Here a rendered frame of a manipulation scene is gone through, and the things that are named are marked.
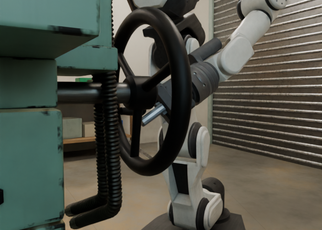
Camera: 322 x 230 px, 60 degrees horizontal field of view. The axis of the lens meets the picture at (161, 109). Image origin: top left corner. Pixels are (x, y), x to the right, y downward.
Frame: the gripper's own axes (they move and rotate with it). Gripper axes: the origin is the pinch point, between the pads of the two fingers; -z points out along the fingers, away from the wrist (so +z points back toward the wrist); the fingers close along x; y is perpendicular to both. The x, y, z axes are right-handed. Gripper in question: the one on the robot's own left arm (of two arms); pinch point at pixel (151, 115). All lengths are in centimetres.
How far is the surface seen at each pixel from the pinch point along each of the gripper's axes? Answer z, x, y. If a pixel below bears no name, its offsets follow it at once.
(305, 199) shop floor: 108, -110, -122
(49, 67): -18.8, 5.4, 35.0
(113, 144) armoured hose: -13.8, -1.3, 14.2
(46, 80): -19.6, 4.7, 34.6
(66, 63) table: -15.0, 9.0, 25.8
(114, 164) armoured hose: -15.3, -3.8, 12.8
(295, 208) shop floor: 88, -102, -112
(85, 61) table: -13.0, 8.2, 25.4
